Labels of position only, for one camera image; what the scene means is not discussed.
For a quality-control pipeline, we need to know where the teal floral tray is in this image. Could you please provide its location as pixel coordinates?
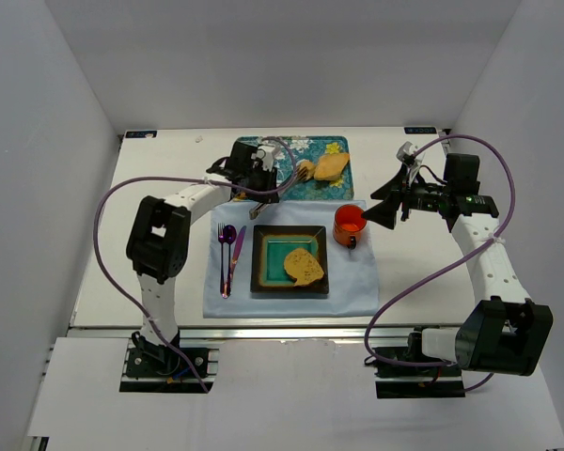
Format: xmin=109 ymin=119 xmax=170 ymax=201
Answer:
xmin=239 ymin=135 xmax=354 ymax=200

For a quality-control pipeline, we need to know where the orange black mug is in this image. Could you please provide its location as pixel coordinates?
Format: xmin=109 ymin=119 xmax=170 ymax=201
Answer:
xmin=333 ymin=204 xmax=367 ymax=250

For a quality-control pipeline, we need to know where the iridescent purple knife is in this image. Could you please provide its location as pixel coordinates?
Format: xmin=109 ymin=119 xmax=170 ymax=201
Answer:
xmin=227 ymin=225 xmax=247 ymax=296

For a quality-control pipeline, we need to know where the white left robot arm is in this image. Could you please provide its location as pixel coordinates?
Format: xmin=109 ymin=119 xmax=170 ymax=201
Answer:
xmin=126 ymin=141 xmax=281 ymax=374

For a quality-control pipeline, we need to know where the square green black plate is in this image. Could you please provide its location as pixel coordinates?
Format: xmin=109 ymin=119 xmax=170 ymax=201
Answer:
xmin=250 ymin=225 xmax=329 ymax=298

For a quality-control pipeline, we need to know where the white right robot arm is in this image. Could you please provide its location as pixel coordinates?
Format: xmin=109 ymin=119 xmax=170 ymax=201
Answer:
xmin=362 ymin=150 xmax=554 ymax=376

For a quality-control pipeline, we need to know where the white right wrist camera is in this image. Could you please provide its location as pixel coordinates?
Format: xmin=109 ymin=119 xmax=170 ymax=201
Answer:
xmin=396 ymin=141 xmax=417 ymax=166

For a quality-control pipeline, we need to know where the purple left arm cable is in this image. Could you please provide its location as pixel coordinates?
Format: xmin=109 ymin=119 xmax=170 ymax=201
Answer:
xmin=93 ymin=135 xmax=298 ymax=392

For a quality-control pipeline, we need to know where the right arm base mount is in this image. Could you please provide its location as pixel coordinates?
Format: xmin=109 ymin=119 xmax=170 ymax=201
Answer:
xmin=364 ymin=331 xmax=465 ymax=399

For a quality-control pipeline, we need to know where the light blue cloth napkin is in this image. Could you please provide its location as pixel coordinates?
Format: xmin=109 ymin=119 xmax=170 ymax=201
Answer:
xmin=203 ymin=200 xmax=380 ymax=319

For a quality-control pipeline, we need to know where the white foam board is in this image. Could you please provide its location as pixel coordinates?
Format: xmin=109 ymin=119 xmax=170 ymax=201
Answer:
xmin=27 ymin=336 xmax=564 ymax=451

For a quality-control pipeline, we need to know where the purple fork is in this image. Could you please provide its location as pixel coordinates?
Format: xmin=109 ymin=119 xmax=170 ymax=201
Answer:
xmin=217 ymin=223 xmax=226 ymax=295

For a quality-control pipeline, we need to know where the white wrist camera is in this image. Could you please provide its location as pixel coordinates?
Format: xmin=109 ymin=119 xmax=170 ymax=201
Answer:
xmin=396 ymin=141 xmax=417 ymax=166
xmin=255 ymin=143 xmax=281 ymax=171

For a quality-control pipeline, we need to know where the blue corner label right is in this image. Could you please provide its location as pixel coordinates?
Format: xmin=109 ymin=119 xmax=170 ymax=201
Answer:
xmin=403 ymin=126 xmax=437 ymax=134

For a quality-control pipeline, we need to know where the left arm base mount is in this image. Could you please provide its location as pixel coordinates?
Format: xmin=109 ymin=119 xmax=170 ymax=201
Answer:
xmin=119 ymin=340 xmax=219 ymax=395

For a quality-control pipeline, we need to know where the brown bread slice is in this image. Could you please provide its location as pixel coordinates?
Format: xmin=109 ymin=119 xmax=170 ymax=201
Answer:
xmin=284 ymin=248 xmax=324 ymax=287

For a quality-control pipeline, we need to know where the blue corner label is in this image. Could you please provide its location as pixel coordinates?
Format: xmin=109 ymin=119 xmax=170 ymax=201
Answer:
xmin=124 ymin=131 xmax=157 ymax=139
xmin=403 ymin=126 xmax=437 ymax=134

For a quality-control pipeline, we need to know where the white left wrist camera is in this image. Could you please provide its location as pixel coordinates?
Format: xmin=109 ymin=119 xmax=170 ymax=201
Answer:
xmin=255 ymin=143 xmax=281 ymax=171

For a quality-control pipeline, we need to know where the blue corner label left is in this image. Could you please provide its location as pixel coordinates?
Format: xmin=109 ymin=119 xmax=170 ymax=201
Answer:
xmin=124 ymin=131 xmax=157 ymax=139

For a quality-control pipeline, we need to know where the small round bread roll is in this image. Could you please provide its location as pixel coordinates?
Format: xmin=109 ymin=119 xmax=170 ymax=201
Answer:
xmin=297 ymin=161 xmax=316 ymax=182

